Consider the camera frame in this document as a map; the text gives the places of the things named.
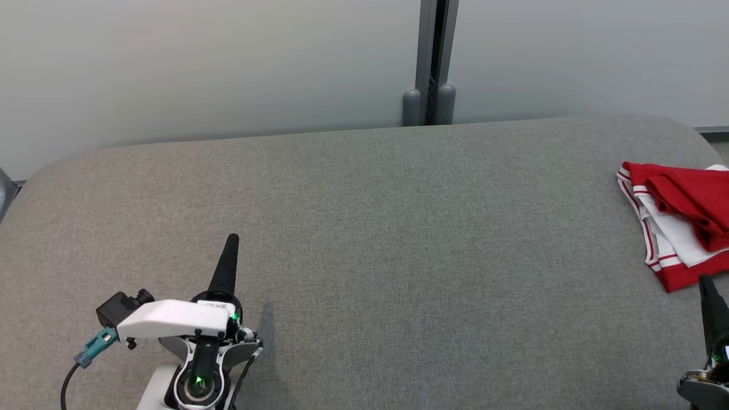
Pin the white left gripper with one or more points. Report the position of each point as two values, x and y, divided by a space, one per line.
171 319

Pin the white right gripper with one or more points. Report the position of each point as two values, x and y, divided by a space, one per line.
720 359

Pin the red basketball jersey white sleeves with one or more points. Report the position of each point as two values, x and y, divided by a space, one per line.
683 199

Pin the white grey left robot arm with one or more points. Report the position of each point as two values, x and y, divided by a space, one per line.
156 393

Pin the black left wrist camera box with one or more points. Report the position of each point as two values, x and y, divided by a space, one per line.
117 307

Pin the grey metal tube frame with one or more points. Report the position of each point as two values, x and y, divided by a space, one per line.
5 191

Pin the grey metal wall post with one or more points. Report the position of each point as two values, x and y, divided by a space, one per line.
435 57

